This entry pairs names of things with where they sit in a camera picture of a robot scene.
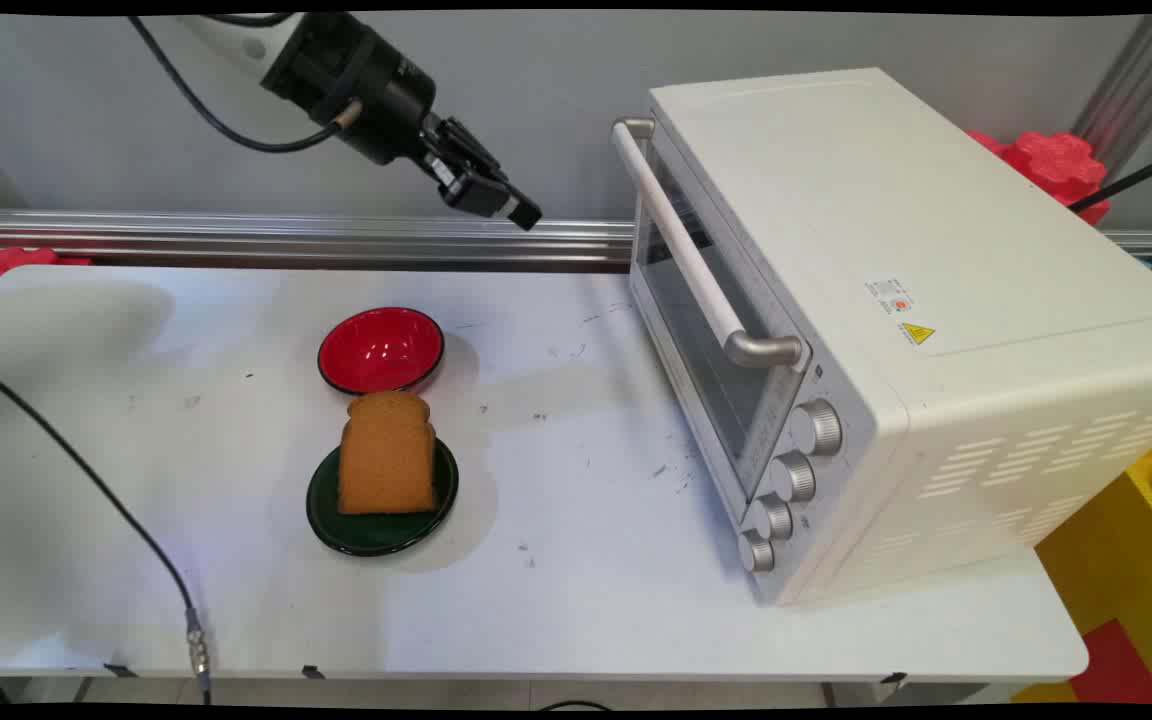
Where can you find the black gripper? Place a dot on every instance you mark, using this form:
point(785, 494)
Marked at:
point(366, 90)

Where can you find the red bowl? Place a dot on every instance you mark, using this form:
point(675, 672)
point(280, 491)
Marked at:
point(381, 350)

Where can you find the brown bread slice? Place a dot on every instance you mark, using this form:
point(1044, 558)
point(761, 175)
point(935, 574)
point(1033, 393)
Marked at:
point(386, 460)

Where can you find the dark green plate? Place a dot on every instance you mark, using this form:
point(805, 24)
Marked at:
point(381, 530)

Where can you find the silver oven knob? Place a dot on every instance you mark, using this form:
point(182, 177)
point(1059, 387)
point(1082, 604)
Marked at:
point(756, 551)
point(794, 477)
point(817, 428)
point(769, 517)

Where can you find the white label sticker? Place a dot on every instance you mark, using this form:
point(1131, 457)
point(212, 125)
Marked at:
point(890, 297)

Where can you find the yellow warning sticker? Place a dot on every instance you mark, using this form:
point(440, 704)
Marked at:
point(918, 333)

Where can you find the white toaster oven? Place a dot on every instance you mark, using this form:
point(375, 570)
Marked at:
point(936, 300)

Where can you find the red foam piece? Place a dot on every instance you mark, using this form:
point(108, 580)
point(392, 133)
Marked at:
point(6, 265)

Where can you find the black tape piece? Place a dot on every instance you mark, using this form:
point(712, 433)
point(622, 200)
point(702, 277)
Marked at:
point(312, 671)
point(893, 678)
point(120, 669)

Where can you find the red foam flower shape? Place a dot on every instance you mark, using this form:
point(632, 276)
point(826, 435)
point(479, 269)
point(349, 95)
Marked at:
point(1051, 165)

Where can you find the yellow foam block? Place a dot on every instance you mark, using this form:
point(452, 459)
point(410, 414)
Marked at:
point(1126, 560)

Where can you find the aluminium rail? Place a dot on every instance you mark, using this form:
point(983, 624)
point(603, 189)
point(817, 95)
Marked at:
point(236, 238)

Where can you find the aluminium frame post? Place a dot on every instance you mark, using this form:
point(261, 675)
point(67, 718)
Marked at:
point(1136, 80)

